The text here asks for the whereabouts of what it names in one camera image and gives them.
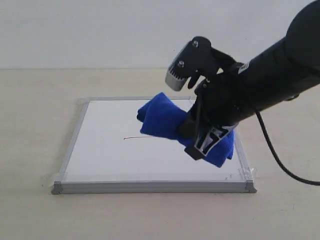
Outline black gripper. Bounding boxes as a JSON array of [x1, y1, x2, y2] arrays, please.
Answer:
[[177, 36, 237, 160]]

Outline blue microfiber cloth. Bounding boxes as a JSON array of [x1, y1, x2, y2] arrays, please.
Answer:
[[136, 92, 235, 168]]

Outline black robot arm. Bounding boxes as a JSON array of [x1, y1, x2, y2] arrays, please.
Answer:
[[177, 0, 320, 160]]

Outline white aluminium-framed whiteboard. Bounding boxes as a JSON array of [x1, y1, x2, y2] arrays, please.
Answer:
[[51, 96, 257, 195]]

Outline clear tape front right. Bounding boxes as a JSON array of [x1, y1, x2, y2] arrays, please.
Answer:
[[222, 167, 257, 182]]

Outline clear tape back left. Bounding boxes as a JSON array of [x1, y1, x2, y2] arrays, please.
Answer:
[[74, 97, 97, 106]]

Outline clear tape front left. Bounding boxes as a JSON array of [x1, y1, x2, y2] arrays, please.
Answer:
[[40, 171, 68, 188]]

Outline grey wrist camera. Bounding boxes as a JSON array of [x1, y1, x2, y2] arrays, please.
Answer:
[[164, 41, 198, 91]]

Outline black cable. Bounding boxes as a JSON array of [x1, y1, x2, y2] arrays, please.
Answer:
[[254, 109, 320, 186]]

